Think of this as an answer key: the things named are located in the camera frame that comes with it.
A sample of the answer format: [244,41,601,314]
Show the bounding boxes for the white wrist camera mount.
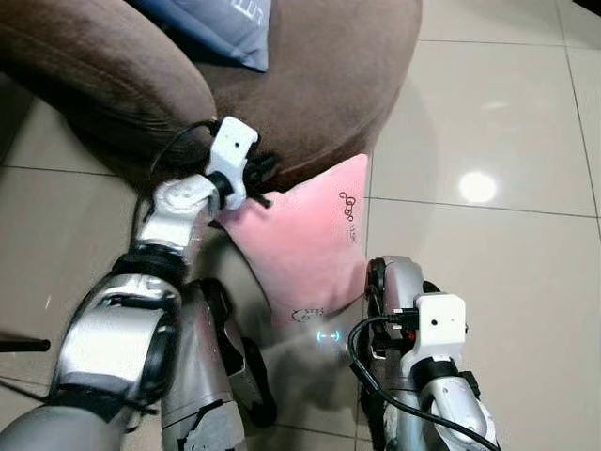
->
[403,292,469,380]
[203,117,261,210]

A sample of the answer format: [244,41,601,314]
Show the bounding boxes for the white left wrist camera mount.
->
[203,117,261,210]

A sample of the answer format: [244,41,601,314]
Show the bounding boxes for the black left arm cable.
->
[139,118,223,223]

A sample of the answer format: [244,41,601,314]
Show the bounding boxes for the brown round armchair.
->
[0,0,424,194]

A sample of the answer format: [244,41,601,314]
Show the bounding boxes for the dark metal table frame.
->
[0,337,51,354]

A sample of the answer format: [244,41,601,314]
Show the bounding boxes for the silver left robot leg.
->
[158,276,279,451]

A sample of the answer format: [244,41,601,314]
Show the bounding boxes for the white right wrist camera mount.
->
[403,292,469,380]

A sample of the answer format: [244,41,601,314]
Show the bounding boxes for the grey rectangular pillow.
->
[130,0,274,74]

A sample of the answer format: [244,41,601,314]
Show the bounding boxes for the pink pillow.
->
[216,153,371,329]

